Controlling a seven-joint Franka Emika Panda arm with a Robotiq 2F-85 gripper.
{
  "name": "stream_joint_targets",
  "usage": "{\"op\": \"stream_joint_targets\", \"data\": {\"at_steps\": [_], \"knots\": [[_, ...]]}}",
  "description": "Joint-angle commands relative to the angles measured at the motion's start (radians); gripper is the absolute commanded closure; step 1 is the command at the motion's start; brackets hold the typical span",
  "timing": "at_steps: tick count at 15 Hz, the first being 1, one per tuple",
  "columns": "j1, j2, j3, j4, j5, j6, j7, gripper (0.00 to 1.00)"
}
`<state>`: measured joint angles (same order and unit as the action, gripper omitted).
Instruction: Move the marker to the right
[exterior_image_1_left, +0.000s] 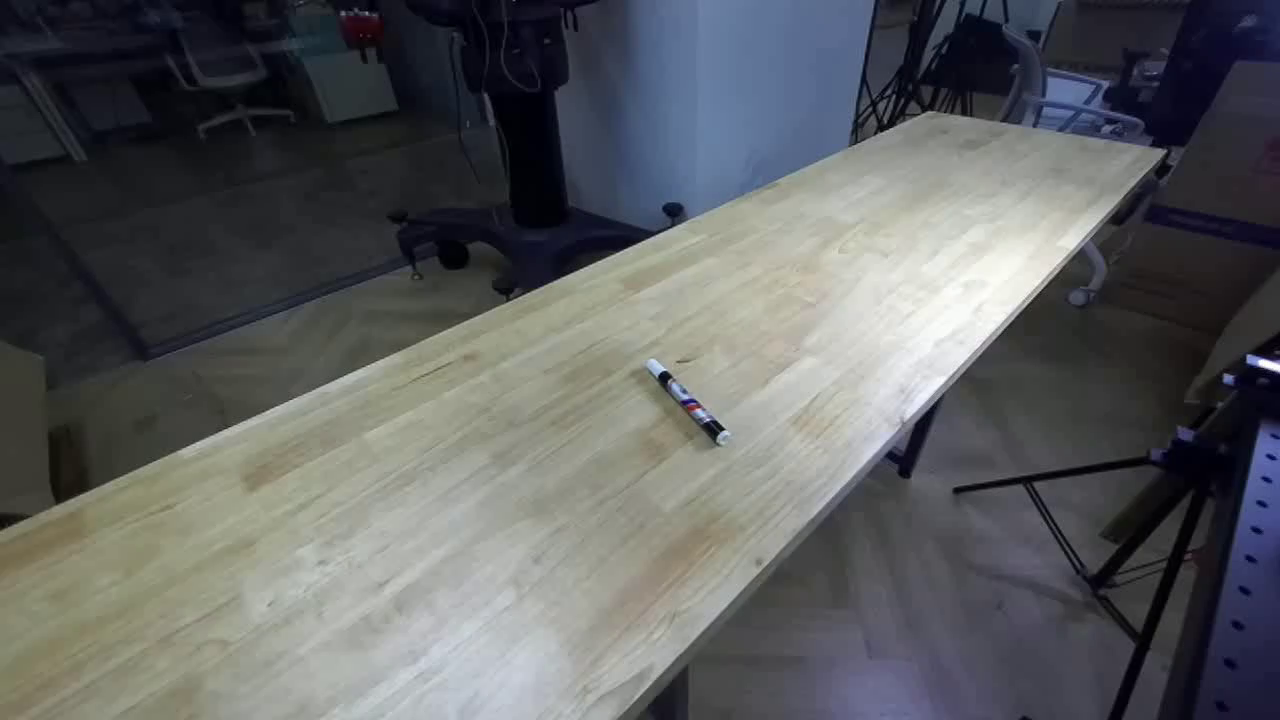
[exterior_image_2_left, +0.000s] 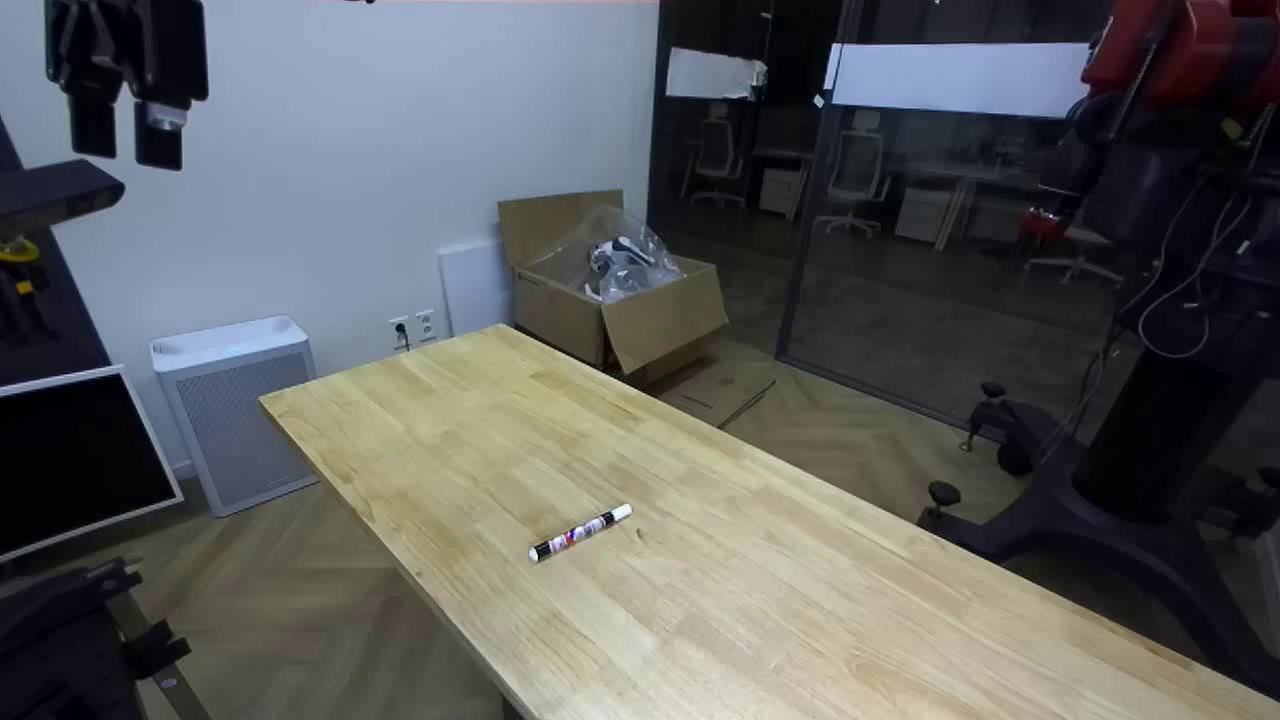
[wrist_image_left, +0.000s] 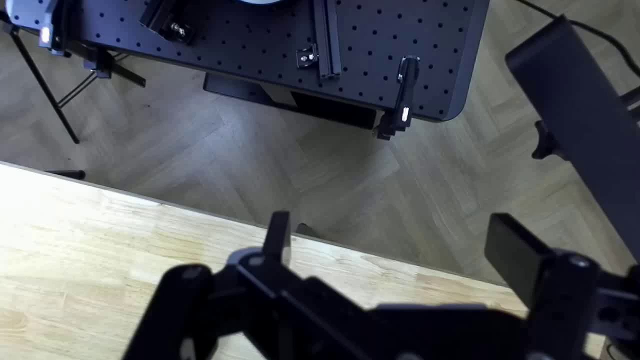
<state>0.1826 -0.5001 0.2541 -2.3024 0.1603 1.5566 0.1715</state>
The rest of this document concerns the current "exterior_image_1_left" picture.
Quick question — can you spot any black and white marker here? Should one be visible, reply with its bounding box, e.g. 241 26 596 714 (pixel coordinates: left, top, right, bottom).
645 359 730 447

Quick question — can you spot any white office chair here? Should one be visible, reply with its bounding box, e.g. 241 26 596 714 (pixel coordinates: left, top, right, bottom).
165 25 297 138

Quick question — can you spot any cardboard box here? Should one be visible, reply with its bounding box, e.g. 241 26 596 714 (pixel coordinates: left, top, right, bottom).
1104 60 1280 332

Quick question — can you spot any perforated metal rack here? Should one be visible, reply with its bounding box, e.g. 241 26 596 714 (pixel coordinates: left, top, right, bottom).
1193 418 1280 720

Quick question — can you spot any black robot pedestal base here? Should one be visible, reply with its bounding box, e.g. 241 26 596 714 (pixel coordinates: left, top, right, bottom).
393 0 648 296

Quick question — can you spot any black camera tripod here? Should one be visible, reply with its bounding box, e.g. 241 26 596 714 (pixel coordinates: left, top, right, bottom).
955 345 1280 720

